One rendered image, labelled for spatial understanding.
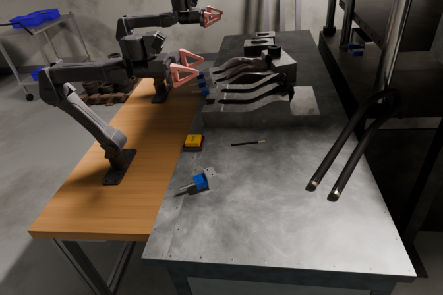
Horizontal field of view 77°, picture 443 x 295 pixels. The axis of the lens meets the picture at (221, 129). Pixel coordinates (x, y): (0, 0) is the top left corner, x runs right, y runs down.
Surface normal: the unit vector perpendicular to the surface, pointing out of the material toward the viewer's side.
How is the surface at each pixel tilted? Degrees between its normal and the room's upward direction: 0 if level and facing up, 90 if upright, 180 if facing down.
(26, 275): 0
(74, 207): 0
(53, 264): 0
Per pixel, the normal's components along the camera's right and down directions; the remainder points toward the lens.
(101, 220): -0.11, -0.81
